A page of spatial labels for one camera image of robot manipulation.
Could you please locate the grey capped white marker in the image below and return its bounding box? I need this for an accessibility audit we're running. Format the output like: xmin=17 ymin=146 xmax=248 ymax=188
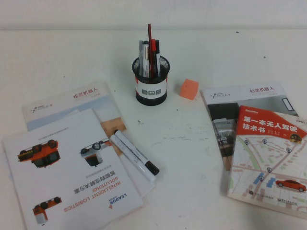
xmin=138 ymin=40 xmax=145 ymax=72

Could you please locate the slim black capped white marker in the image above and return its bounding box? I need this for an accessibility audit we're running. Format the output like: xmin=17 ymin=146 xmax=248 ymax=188
xmin=142 ymin=40 xmax=151 ymax=77

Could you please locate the white marker with black cap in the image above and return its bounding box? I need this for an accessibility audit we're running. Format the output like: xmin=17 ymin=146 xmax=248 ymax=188
xmin=114 ymin=129 xmax=160 ymax=175

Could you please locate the black mesh pen holder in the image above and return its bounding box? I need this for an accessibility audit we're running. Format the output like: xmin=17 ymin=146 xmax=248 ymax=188
xmin=131 ymin=55 xmax=170 ymax=106

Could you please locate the orange foam cube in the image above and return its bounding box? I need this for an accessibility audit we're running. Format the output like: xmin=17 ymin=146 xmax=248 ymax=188
xmin=179 ymin=78 xmax=200 ymax=101

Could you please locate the black pen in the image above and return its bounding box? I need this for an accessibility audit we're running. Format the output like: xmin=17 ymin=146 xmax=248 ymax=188
xmin=155 ymin=39 xmax=162 ymax=77

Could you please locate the red pen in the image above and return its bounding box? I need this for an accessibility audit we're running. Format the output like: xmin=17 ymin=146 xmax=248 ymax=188
xmin=150 ymin=39 xmax=157 ymax=79

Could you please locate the red book with map cover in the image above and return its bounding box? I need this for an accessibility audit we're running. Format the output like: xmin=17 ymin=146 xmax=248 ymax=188
xmin=226 ymin=104 xmax=307 ymax=218

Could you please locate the thin red black pencil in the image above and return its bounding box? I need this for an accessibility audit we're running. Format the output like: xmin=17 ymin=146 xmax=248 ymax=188
xmin=147 ymin=23 xmax=155 ymax=77

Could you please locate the AgileX brochure with grey picture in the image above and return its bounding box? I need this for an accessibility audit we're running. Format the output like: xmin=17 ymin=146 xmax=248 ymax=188
xmin=200 ymin=81 xmax=299 ymax=171

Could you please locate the white Leador logistics brochure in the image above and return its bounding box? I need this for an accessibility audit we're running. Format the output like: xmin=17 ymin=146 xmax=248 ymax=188
xmin=2 ymin=108 xmax=144 ymax=230

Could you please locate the AgileX brochure with wood picture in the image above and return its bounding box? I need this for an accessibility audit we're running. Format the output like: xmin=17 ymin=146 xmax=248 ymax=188
xmin=21 ymin=81 xmax=155 ymax=198

